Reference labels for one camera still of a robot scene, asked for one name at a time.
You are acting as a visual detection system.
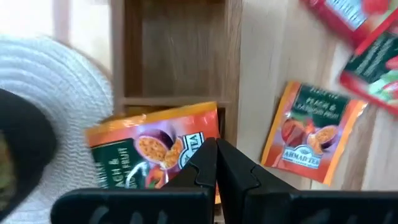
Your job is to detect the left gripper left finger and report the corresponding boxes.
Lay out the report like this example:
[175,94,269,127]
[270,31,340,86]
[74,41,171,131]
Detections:
[50,138,218,224]

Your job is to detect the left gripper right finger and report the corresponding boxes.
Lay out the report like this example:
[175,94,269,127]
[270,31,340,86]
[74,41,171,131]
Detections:
[216,138,398,224]

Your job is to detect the orange peach tea packet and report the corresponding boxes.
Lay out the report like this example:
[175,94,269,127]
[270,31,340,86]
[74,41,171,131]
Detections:
[85,101,222,205]
[260,80,368,187]

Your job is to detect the wooden three-compartment box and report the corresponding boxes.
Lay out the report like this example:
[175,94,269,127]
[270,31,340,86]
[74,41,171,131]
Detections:
[110,0,243,147]

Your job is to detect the succulent plant in black pot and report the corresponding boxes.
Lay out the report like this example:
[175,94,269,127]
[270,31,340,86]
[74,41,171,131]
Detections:
[0,88,58,220]

